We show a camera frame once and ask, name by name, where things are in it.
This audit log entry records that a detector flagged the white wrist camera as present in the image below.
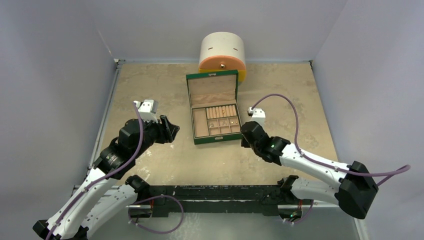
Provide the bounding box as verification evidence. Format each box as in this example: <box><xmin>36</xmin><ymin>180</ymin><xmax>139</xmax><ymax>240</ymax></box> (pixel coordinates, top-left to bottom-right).
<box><xmin>133</xmin><ymin>99</ymin><xmax>159</xmax><ymax>124</ymax></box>
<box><xmin>247</xmin><ymin>107</ymin><xmax>266</xmax><ymax>127</ymax></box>

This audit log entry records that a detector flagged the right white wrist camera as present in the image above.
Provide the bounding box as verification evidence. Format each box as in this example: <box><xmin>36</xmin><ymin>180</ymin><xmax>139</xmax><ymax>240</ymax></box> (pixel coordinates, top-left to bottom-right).
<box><xmin>247</xmin><ymin>107</ymin><xmax>266</xmax><ymax>127</ymax></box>

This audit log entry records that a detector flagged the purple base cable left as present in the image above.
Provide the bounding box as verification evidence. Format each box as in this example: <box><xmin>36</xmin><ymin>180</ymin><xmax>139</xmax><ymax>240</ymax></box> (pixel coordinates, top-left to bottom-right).
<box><xmin>127</xmin><ymin>195</ymin><xmax>184</xmax><ymax>235</ymax></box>

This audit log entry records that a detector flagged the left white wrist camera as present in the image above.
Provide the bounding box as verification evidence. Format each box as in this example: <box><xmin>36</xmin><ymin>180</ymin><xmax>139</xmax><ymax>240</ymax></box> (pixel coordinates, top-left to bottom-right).
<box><xmin>133</xmin><ymin>99</ymin><xmax>159</xmax><ymax>124</ymax></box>

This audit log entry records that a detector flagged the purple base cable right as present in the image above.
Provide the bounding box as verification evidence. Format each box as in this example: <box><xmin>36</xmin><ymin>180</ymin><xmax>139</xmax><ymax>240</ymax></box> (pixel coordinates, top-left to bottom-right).
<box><xmin>282</xmin><ymin>202</ymin><xmax>315</xmax><ymax>226</ymax></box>

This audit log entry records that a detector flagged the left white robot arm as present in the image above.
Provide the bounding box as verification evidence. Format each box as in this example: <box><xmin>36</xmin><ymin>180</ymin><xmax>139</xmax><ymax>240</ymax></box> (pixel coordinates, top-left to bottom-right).
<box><xmin>32</xmin><ymin>115</ymin><xmax>180</xmax><ymax>240</ymax></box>

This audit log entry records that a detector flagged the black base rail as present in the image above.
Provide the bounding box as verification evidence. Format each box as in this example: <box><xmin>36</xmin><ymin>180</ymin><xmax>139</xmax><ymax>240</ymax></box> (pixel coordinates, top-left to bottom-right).
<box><xmin>128</xmin><ymin>185</ymin><xmax>303</xmax><ymax>221</ymax></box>

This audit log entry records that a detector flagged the white orange round drawer box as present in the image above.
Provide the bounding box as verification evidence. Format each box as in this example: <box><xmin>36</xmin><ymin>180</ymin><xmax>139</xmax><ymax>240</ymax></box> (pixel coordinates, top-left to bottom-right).
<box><xmin>198</xmin><ymin>31</ymin><xmax>247</xmax><ymax>84</ymax></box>

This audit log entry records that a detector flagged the green jewelry box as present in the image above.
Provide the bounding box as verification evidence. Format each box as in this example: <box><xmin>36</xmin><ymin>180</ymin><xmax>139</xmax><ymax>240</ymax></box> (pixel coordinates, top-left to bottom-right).
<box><xmin>185</xmin><ymin>70</ymin><xmax>242</xmax><ymax>145</ymax></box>

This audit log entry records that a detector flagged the green jewelry tray insert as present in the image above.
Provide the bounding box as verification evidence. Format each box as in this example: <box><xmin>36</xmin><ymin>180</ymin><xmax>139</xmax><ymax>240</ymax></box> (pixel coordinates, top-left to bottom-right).
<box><xmin>191</xmin><ymin>103</ymin><xmax>241</xmax><ymax>139</ymax></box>

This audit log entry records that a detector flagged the aluminium frame rail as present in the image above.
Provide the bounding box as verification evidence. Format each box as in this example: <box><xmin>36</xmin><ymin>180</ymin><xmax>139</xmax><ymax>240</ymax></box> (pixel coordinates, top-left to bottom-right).
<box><xmin>87</xmin><ymin>59</ymin><xmax>126</xmax><ymax>172</ymax></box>

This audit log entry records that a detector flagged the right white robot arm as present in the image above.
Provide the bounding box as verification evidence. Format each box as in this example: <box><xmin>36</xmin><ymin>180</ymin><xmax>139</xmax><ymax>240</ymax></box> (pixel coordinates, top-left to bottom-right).
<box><xmin>240</xmin><ymin>121</ymin><xmax>379</xmax><ymax>220</ymax></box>

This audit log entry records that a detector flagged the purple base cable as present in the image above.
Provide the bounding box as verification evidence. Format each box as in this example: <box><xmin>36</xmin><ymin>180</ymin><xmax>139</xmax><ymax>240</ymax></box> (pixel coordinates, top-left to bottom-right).
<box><xmin>282</xmin><ymin>202</ymin><xmax>315</xmax><ymax>226</ymax></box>
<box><xmin>127</xmin><ymin>195</ymin><xmax>184</xmax><ymax>235</ymax></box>

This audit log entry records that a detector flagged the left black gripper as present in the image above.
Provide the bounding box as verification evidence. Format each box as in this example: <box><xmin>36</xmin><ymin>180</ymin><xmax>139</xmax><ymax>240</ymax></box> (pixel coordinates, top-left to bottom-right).
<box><xmin>133</xmin><ymin>114</ymin><xmax>179</xmax><ymax>158</ymax></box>

